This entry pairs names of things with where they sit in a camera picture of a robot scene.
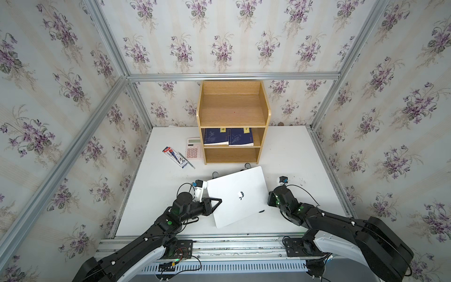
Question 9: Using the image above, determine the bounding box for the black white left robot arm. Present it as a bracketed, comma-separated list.
[73, 192, 222, 282]

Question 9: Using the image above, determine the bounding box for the dark blue right notebook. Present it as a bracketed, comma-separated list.
[229, 128, 254, 146]

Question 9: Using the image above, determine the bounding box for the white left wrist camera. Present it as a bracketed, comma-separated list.
[192, 180, 208, 202]

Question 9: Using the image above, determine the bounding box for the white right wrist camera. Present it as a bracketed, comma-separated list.
[278, 176, 288, 186]

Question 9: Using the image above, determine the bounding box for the grey pen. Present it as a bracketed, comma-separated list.
[178, 152, 196, 169]

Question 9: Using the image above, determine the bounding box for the dark blue notebook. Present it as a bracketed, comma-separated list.
[229, 128, 254, 146]
[204, 128, 229, 146]

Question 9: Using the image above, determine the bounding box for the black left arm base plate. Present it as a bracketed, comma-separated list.
[162, 239, 194, 260]

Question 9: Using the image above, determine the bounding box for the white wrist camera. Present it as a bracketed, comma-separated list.
[278, 176, 288, 186]
[192, 180, 208, 202]

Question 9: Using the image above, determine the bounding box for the wooden two-tier shelf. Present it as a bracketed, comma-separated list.
[196, 80, 271, 165]

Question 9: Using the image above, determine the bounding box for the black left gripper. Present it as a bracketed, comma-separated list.
[179, 199, 223, 226]

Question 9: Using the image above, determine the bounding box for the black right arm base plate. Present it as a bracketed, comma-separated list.
[282, 236, 326, 257]

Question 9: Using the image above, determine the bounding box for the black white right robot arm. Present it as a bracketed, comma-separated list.
[268, 184, 414, 282]

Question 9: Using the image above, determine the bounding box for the silver laptop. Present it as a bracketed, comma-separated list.
[207, 166, 268, 229]

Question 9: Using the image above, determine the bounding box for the pink white calculator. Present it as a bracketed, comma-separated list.
[186, 137, 203, 160]

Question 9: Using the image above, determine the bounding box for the dark blue left notebook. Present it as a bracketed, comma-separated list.
[204, 128, 229, 146]

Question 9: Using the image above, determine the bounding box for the red blue pen package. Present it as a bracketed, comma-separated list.
[162, 146, 188, 169]

